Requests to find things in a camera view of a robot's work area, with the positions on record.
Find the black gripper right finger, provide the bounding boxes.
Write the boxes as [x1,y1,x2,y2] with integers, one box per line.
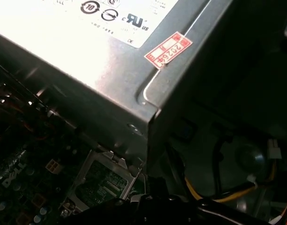
[158,195,274,225]

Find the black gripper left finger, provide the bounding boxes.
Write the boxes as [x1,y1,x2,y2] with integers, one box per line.
[81,194,159,225]

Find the grey power supply unit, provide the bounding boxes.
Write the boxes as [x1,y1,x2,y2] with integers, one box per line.
[0,0,287,165]

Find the metal socket cover frame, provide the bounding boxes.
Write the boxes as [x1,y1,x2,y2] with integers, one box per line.
[60,150,145,211]

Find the red white inspection sticker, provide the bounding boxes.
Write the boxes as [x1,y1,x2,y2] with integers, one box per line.
[144,31,193,70]

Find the yellow power wires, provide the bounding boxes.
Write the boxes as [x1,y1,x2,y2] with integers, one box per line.
[184,161,278,204]

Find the white power wire connector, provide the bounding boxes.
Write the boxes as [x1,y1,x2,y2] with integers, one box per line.
[267,139,282,162]

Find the green motherboard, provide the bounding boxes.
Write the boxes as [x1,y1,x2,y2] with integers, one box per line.
[0,131,148,225]

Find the black open PC case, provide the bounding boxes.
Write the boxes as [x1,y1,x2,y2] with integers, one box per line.
[145,121,287,225]

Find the white four-pin board connector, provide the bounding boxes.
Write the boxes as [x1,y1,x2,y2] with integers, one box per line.
[45,158,62,174]

